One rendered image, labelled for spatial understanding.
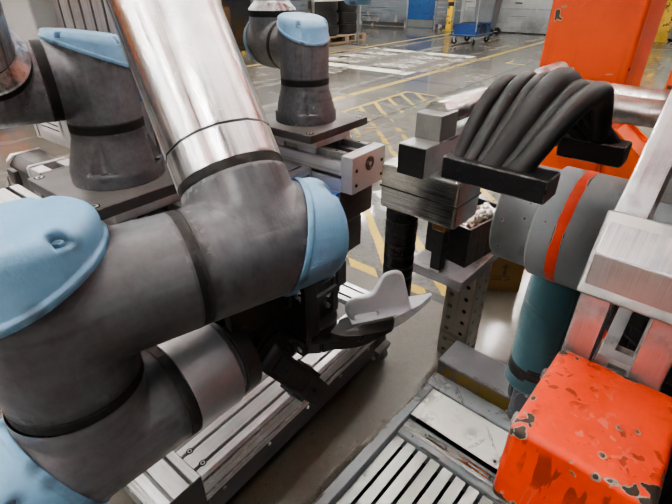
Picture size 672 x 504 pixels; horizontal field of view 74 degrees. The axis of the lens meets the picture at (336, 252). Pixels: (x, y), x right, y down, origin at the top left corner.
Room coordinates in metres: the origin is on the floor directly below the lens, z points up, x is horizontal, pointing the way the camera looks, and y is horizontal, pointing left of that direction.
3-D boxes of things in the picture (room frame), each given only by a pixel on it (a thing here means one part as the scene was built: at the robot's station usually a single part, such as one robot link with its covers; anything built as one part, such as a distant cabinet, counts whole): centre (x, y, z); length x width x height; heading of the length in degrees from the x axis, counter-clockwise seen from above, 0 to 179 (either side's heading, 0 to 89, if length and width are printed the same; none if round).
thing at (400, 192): (0.43, -0.10, 0.93); 0.09 x 0.05 x 0.05; 48
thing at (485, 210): (1.13, -0.38, 0.51); 0.20 x 0.14 x 0.13; 131
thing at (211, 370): (0.25, 0.11, 0.85); 0.08 x 0.05 x 0.08; 49
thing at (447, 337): (1.18, -0.42, 0.21); 0.10 x 0.10 x 0.42; 48
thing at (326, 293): (0.31, 0.05, 0.86); 0.12 x 0.08 x 0.09; 139
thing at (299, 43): (1.14, 0.08, 0.98); 0.13 x 0.12 x 0.14; 37
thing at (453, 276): (1.16, -0.40, 0.44); 0.43 x 0.17 x 0.03; 138
